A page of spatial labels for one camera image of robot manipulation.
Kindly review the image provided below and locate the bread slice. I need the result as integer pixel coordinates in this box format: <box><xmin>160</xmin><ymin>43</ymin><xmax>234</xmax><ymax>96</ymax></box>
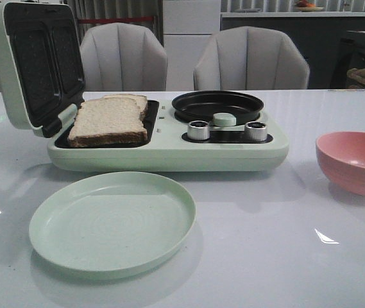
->
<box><xmin>103</xmin><ymin>93</ymin><xmax>148</xmax><ymax>121</ymax></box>
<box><xmin>68</xmin><ymin>98</ymin><xmax>148</xmax><ymax>148</ymax></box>

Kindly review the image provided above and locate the mint green hinged lid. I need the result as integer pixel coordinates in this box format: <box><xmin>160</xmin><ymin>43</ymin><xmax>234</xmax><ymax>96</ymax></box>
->
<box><xmin>0</xmin><ymin>2</ymin><xmax>85</xmax><ymax>137</ymax></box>

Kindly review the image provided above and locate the mint green breakfast maker base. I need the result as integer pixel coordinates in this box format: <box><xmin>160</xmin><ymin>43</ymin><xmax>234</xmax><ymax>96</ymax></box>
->
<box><xmin>48</xmin><ymin>100</ymin><xmax>289</xmax><ymax>172</ymax></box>

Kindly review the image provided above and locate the left silver control knob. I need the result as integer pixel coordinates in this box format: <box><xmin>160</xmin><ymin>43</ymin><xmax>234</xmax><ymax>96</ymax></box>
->
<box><xmin>187</xmin><ymin>120</ymin><xmax>210</xmax><ymax>141</ymax></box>

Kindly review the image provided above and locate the silver control knob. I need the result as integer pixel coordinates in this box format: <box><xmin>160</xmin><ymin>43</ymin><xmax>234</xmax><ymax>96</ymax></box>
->
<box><xmin>187</xmin><ymin>120</ymin><xmax>210</xmax><ymax>141</ymax></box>
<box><xmin>244</xmin><ymin>121</ymin><xmax>267</xmax><ymax>142</ymax></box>

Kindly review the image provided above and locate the black round frying pan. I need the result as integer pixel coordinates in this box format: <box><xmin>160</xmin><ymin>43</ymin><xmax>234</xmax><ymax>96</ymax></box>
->
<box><xmin>172</xmin><ymin>90</ymin><xmax>264</xmax><ymax>126</ymax></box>

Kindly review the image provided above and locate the right silver control knob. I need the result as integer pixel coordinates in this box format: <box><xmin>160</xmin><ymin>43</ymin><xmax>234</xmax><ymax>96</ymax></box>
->
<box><xmin>244</xmin><ymin>121</ymin><xmax>267</xmax><ymax>142</ymax></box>

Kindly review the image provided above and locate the mint green round plate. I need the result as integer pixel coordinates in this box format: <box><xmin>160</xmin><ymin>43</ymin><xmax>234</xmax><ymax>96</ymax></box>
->
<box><xmin>29</xmin><ymin>171</ymin><xmax>196</xmax><ymax>280</ymax></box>

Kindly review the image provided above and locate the right beige upholstered chair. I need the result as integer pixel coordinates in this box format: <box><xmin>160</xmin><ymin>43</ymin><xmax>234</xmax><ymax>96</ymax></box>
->
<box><xmin>193</xmin><ymin>26</ymin><xmax>310</xmax><ymax>90</ymax></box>

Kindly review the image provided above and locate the beige upholstered chair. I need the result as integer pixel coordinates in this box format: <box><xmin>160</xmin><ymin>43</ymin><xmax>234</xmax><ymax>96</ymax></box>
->
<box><xmin>193</xmin><ymin>26</ymin><xmax>310</xmax><ymax>90</ymax></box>
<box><xmin>80</xmin><ymin>23</ymin><xmax>168</xmax><ymax>92</ymax></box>

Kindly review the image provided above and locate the left beige upholstered chair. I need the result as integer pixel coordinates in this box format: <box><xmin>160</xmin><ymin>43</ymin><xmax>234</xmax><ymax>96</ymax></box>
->
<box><xmin>80</xmin><ymin>23</ymin><xmax>168</xmax><ymax>92</ymax></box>

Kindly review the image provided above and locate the white cabinet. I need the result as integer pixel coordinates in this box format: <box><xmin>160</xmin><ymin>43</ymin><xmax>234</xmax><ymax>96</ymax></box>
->
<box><xmin>162</xmin><ymin>1</ymin><xmax>221</xmax><ymax>91</ymax></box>

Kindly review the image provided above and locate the red barrier belt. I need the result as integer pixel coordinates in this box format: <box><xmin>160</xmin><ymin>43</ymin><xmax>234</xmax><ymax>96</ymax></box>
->
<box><xmin>77</xmin><ymin>15</ymin><xmax>157</xmax><ymax>24</ymax></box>

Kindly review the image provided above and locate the pink bowl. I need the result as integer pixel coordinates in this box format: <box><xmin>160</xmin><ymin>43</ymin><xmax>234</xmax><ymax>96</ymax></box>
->
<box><xmin>316</xmin><ymin>132</ymin><xmax>365</xmax><ymax>196</ymax></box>

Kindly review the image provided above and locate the dark counter with white top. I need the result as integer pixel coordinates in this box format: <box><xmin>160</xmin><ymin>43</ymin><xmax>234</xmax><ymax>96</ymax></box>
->
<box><xmin>221</xmin><ymin>12</ymin><xmax>365</xmax><ymax>89</ymax></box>

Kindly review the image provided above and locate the fruit plate on counter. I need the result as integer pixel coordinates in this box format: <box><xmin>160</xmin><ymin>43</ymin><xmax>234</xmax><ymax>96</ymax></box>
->
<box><xmin>294</xmin><ymin>0</ymin><xmax>324</xmax><ymax>12</ymax></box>

